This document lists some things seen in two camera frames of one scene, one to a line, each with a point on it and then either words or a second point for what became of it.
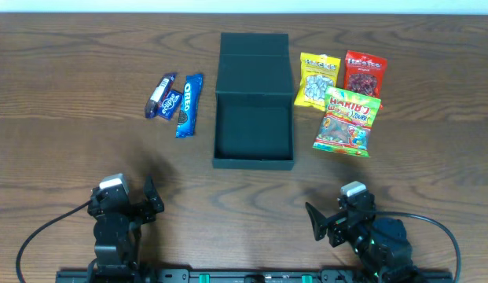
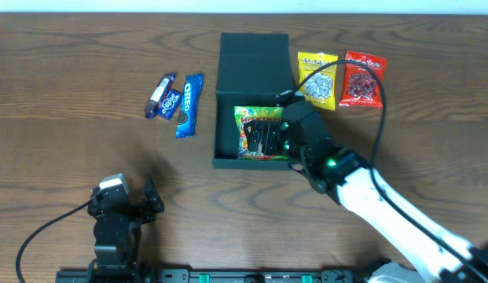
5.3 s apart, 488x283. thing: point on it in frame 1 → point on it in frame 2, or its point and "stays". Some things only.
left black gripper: [134, 210] stays
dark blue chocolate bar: [159, 94] stays
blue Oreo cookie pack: [189, 105] stays
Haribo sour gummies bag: [346, 123] → [260, 113]
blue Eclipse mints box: [170, 104] stays
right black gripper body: [339, 222] → [275, 134]
